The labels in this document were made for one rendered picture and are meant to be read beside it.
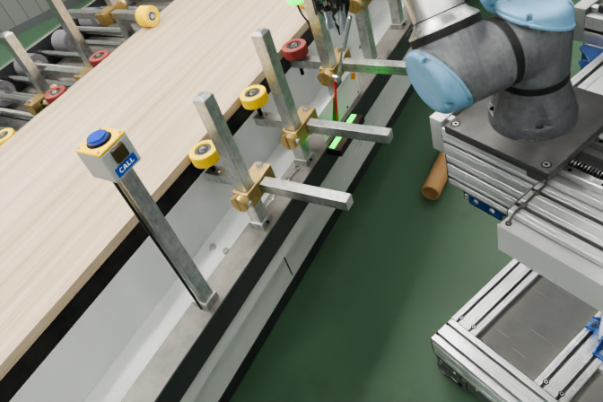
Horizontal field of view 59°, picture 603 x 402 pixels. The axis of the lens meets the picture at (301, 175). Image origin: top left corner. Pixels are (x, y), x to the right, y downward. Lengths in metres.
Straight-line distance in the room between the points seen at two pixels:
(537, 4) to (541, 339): 1.06
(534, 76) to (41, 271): 1.11
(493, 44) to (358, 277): 1.42
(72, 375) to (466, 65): 1.10
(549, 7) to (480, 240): 1.39
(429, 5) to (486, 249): 1.43
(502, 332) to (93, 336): 1.12
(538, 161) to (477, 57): 0.22
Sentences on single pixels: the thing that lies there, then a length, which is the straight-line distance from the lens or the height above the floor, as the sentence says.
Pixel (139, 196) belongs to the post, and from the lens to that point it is 1.10.
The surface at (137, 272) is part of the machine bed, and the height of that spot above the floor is 0.75.
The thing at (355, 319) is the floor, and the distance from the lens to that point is 2.05.
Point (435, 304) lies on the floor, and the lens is 2.04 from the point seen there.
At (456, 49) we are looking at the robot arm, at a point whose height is 1.26.
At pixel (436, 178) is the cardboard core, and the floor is 0.08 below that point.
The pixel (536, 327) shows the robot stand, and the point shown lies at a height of 0.21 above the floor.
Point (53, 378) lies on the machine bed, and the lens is 1.41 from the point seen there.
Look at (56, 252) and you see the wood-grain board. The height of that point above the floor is 0.90.
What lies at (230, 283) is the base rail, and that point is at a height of 0.70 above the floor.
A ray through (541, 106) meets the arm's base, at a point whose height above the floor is 1.10.
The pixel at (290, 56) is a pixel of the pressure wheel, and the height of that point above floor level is 0.89.
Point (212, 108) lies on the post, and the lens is 1.21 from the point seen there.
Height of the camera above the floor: 1.71
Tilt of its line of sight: 41 degrees down
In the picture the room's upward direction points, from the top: 20 degrees counter-clockwise
